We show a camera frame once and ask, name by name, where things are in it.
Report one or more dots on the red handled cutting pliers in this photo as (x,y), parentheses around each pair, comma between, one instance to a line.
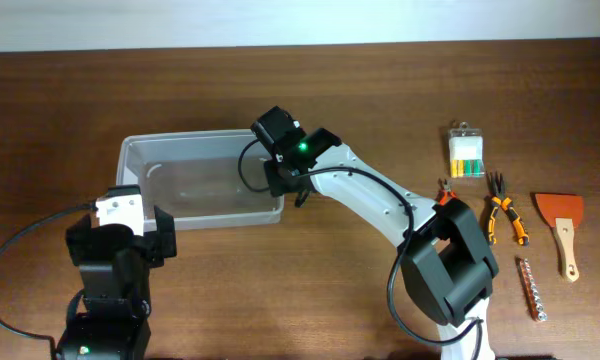
(446,192)

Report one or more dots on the orange handled needle-nose pliers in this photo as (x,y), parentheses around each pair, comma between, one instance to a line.
(501,201)

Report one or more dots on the strip of screwdriver bits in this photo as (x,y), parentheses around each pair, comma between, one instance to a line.
(534,301)

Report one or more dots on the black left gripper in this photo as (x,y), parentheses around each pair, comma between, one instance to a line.
(161,232)

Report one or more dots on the scraper with wooden handle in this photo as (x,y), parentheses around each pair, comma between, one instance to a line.
(563,213)

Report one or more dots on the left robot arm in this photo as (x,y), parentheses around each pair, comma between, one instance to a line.
(108,316)

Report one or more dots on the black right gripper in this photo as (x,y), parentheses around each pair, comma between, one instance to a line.
(278,178)

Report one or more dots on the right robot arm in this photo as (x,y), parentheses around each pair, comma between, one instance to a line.
(440,284)

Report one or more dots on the clear plastic container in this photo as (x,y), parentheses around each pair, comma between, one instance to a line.
(204,179)

